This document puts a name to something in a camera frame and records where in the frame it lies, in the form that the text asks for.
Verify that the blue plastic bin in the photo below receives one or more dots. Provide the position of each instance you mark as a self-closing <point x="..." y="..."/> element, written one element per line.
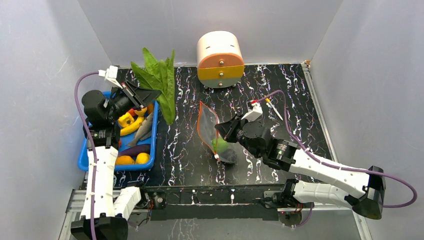
<point x="83" y="159"/>

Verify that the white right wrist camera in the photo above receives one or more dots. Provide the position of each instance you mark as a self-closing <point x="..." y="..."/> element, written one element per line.
<point x="254" y="113"/>

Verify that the grey toy fish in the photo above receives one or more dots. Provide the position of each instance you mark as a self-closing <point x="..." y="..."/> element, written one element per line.
<point x="143" y="130"/>

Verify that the yellow toy banana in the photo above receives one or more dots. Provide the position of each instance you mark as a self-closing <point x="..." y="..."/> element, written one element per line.
<point x="133" y="127"/>

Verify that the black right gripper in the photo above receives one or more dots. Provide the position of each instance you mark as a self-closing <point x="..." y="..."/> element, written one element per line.
<point x="232" y="129"/>

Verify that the dark purple toy fruit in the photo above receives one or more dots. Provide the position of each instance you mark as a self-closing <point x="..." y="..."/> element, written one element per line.
<point x="228" y="156"/>

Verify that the purple toy eggplant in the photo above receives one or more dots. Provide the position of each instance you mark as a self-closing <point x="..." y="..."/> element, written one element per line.
<point x="135" y="150"/>

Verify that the clear red-zipper zip bag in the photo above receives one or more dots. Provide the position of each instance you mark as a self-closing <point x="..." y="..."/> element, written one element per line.
<point x="206" y="121"/>

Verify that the round three-drawer mini cabinet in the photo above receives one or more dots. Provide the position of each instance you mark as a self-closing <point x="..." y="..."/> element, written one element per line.
<point x="219" y="60"/>

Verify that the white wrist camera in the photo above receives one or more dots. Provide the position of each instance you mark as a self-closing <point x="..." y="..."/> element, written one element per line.
<point x="254" y="113"/>
<point x="110" y="75"/>

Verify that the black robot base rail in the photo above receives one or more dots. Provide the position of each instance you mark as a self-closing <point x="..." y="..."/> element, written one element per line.
<point x="246" y="201"/>

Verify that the yellow-orange toy walnut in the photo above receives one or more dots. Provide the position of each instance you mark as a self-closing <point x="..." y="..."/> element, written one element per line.
<point x="124" y="160"/>

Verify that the orange-yellow toy fruit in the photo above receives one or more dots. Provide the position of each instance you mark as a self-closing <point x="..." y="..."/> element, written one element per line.
<point x="141" y="112"/>

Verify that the yellow-tipped white pen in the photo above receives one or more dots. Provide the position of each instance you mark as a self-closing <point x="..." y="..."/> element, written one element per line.
<point x="271" y="106"/>

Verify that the yellow toy bell pepper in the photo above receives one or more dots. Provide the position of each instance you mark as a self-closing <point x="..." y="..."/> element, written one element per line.
<point x="126" y="120"/>

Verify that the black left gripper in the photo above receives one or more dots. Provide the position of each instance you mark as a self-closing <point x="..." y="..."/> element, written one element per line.
<point x="139" y="97"/>

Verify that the yellow toy lemon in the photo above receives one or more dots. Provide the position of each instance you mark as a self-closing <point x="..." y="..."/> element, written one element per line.
<point x="142" y="158"/>

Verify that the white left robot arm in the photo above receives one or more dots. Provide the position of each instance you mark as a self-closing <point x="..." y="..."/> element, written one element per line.
<point x="103" y="216"/>

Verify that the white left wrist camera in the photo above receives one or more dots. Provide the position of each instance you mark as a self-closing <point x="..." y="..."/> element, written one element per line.
<point x="110" y="75"/>

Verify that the green toy custard apple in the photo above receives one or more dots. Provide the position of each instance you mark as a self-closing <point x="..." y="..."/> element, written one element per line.
<point x="219" y="145"/>

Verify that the green leafy vegetable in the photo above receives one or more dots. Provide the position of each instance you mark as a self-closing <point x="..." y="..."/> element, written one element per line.
<point x="159" y="75"/>

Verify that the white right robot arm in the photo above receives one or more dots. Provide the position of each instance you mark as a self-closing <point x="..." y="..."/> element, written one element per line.
<point x="362" y="190"/>

